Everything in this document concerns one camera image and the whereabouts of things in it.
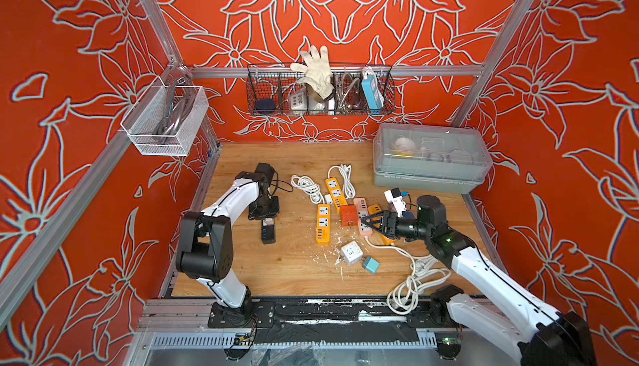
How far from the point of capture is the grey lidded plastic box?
91cm

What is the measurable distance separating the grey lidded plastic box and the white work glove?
288mm

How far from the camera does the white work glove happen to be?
893 millimetres
